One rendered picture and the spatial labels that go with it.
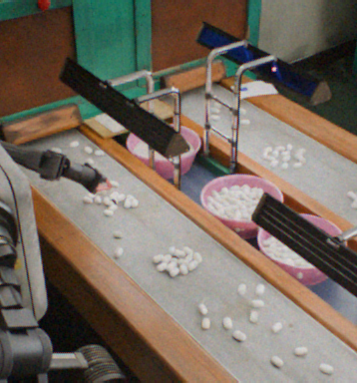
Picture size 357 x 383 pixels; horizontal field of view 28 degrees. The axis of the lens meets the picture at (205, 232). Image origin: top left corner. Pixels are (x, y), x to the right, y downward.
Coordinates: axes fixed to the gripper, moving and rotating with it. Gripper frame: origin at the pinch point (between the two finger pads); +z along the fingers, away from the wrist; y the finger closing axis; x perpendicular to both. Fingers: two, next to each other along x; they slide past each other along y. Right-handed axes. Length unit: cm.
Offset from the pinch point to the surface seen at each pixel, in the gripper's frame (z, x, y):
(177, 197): 17.5, -7.7, -11.0
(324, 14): 224, -134, 155
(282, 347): 8, 5, -79
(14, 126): -9.7, 3.2, 46.8
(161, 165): 25.7, -12.2, 11.3
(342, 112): 222, -83, 98
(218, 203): 27.3, -13.1, -19.0
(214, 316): 2, 9, -60
